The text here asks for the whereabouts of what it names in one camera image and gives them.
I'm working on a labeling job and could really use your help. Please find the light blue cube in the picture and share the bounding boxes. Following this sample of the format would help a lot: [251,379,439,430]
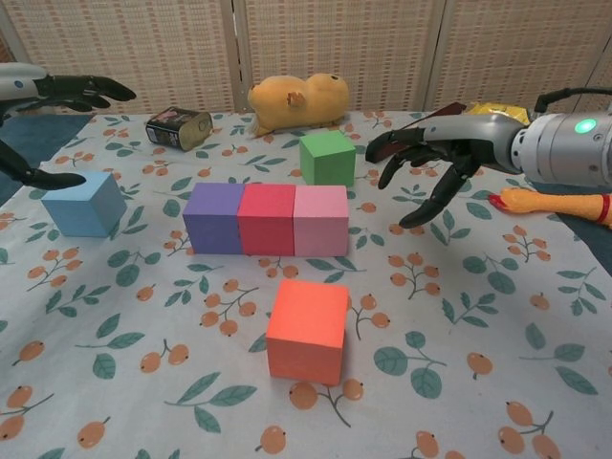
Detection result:
[40,171,129,239]

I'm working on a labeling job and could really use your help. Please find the bamboo folding screen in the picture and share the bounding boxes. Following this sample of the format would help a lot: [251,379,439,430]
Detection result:
[0,0,612,117]

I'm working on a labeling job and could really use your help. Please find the yellow rubber chicken toy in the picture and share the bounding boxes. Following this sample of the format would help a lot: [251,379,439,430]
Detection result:
[488,186,612,226]

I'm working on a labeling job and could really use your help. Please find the magenta red cube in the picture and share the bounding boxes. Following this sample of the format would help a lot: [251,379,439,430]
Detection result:
[237,184,297,257]

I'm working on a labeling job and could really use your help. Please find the light pink cube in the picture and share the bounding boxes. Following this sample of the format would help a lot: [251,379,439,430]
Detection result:
[292,185,349,258]

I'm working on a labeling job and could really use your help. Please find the yellow plush animal toy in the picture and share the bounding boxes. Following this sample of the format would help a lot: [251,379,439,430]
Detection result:
[247,71,350,140]

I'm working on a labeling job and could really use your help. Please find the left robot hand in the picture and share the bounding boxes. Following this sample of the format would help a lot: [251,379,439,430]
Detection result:
[0,62,138,190]

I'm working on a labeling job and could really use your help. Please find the orange cube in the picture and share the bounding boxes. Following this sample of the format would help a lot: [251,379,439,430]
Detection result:
[265,279,350,386]

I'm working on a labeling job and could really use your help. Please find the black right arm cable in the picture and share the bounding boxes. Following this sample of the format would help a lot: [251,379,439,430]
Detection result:
[534,86,612,115]

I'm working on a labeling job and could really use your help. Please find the dark red folded fan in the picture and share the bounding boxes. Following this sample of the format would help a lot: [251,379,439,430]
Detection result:
[370,101,468,164]

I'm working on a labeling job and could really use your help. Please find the floral print tablecloth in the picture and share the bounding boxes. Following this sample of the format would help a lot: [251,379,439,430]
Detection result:
[0,109,612,459]

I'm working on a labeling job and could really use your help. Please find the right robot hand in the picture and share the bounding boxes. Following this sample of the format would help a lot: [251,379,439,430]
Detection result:
[365,113,522,229]

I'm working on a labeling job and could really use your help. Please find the purple cube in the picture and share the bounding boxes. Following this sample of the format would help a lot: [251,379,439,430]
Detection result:
[182,182,246,255]

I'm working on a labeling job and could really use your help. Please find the green cube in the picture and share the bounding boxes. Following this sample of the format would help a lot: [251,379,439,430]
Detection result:
[298,129,358,187]

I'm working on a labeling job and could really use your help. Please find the black luncheon meat can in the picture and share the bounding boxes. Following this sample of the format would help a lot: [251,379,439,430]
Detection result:
[145,107,214,152]

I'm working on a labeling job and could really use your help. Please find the yellow marshmallow bag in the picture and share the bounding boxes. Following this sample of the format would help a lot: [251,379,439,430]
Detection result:
[466,101,532,126]

